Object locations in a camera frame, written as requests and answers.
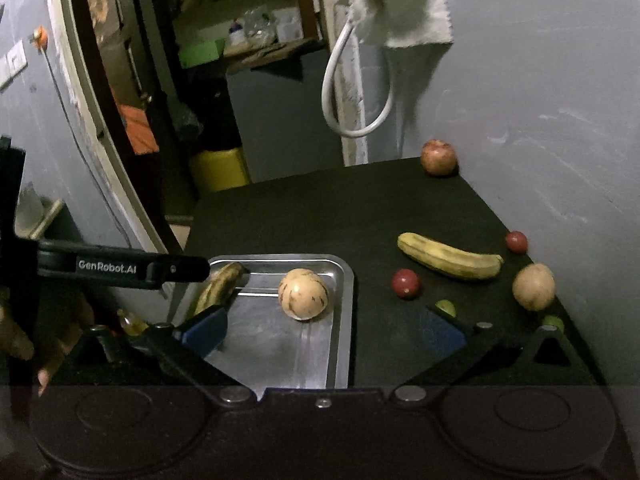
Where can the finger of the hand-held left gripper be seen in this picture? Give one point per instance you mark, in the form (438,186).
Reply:
(110,265)

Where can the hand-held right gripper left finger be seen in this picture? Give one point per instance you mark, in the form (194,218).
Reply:
(202,331)

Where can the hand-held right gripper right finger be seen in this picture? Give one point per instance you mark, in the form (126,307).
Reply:
(444,334)

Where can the green grape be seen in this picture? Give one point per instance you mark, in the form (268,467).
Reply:
(552,321)
(445,307)

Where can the small spotted banana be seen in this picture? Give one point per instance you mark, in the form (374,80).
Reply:
(218,286)

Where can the round red fruit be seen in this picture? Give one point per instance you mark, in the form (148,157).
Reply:
(405,283)

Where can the metal tray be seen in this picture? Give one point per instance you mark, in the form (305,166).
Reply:
(265,345)

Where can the large yellow banana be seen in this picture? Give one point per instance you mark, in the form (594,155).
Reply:
(450,259)

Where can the round brown sapodilla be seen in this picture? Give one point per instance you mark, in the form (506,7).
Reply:
(533,286)

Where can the person's left hand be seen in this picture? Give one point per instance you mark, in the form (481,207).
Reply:
(72,312)

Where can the cream striped melon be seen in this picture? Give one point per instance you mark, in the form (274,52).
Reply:
(303,293)

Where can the small red fruit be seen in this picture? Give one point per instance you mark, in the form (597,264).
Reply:
(516,241)

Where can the orange cloth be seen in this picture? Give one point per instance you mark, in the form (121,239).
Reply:
(137,130)

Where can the yellow container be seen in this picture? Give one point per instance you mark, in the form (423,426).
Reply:
(220,170)

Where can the red-brown apple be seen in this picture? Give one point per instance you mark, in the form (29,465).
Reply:
(438,158)

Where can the green box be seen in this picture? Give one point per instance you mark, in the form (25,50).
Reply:
(200,52)

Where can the white bottle blue cap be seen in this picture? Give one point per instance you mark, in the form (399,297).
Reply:
(236,35)

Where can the wooden shelf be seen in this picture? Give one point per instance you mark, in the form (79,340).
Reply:
(270,52)

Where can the white towel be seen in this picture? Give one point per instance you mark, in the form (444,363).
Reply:
(415,20)

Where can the white curved door frame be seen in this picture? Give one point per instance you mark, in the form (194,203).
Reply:
(62,60)

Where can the white light switch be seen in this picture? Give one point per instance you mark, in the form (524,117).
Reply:
(12,62)

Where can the orange wall hook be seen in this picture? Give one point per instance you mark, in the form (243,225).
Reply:
(40,39)

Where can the brown wooden post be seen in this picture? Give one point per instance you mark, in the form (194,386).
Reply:
(308,0)

